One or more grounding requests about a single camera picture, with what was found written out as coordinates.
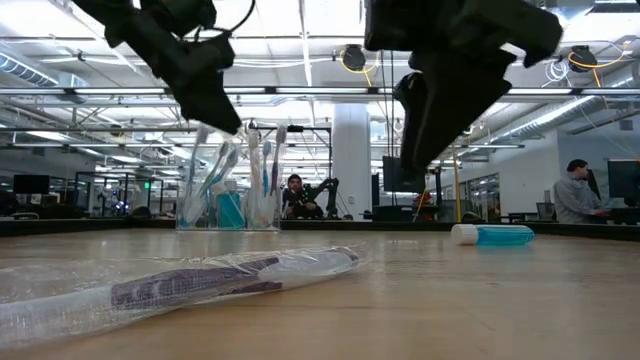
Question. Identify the black aluminium table frame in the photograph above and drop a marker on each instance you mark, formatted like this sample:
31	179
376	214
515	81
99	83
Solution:
375	226

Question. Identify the black monitor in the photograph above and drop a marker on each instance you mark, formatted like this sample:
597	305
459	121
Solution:
31	185
387	175
625	180

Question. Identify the clear acrylic organizer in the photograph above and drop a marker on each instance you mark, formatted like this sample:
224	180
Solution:
245	224

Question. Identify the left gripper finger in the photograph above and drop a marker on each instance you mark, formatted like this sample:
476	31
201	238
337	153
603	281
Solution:
215	107

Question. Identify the white column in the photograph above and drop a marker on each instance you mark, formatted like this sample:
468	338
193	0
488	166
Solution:
352	160

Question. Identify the black gantry frame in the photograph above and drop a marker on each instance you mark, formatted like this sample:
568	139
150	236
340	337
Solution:
312	129

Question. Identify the green toothbrush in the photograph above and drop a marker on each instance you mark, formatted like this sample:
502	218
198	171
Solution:
221	177

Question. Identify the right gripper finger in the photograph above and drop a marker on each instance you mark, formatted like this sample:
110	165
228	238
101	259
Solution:
450	120
410	120

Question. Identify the person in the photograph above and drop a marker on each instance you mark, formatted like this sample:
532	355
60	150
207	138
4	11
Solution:
572	200
295	186

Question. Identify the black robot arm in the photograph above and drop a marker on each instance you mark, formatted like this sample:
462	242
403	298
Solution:
330	192

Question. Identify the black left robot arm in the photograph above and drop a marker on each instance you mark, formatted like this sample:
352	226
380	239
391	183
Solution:
125	22

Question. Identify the long light bar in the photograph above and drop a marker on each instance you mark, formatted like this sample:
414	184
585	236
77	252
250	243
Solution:
325	91

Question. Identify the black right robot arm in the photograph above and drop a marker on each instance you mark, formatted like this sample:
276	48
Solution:
450	25

